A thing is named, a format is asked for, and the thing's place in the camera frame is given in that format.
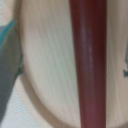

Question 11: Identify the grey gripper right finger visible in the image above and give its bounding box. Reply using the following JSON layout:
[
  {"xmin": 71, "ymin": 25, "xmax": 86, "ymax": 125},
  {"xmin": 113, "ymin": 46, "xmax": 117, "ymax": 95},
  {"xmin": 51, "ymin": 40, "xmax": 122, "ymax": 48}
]
[{"xmin": 123, "ymin": 43, "xmax": 128, "ymax": 78}]

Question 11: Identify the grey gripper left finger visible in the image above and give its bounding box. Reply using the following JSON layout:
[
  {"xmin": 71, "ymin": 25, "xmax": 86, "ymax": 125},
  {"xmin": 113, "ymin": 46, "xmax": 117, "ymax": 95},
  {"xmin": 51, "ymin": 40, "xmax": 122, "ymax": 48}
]
[{"xmin": 0, "ymin": 20, "xmax": 23, "ymax": 123}]

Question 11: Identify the brown sausage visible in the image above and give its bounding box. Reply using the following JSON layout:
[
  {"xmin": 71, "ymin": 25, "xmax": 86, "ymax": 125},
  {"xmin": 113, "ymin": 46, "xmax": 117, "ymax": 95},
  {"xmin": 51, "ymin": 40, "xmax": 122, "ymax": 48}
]
[{"xmin": 70, "ymin": 0, "xmax": 107, "ymax": 128}]

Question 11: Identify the round tan plate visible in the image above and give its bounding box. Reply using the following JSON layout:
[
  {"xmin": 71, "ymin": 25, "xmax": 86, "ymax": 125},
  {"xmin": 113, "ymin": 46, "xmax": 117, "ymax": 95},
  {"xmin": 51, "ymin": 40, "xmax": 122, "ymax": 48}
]
[{"xmin": 16, "ymin": 0, "xmax": 128, "ymax": 128}]

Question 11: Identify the beige woven placemat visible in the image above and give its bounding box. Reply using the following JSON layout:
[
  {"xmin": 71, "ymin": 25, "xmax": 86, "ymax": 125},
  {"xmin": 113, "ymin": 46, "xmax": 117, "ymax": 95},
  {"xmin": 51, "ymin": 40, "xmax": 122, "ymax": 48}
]
[{"xmin": 0, "ymin": 0, "xmax": 39, "ymax": 128}]

